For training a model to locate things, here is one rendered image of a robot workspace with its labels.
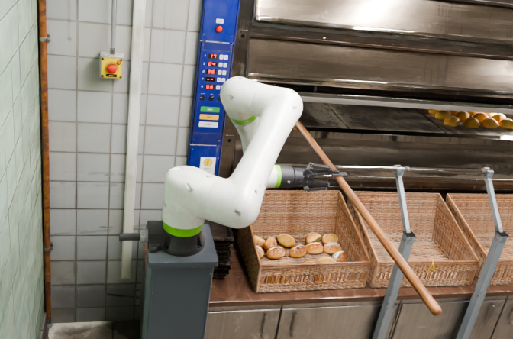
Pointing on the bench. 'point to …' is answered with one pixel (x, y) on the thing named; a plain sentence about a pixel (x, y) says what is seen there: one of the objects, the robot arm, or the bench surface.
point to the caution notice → (208, 164)
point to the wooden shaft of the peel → (375, 229)
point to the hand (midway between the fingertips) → (337, 178)
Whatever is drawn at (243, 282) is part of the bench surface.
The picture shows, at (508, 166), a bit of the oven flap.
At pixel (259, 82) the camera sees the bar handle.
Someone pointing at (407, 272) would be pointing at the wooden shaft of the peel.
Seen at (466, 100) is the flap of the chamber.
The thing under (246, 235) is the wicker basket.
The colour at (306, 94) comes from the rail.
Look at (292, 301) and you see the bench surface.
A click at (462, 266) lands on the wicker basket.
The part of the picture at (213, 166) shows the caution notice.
